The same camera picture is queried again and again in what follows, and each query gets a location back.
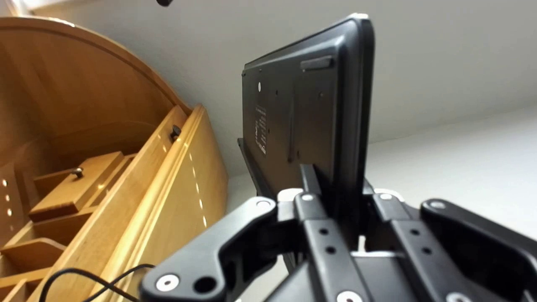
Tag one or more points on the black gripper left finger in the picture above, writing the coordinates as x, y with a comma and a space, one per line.
225, 259

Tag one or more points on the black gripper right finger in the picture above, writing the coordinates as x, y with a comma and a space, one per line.
441, 253

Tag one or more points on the black computer keyboard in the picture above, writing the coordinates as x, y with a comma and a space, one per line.
308, 103

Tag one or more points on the wooden roll-top desk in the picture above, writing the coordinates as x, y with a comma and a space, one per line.
102, 169

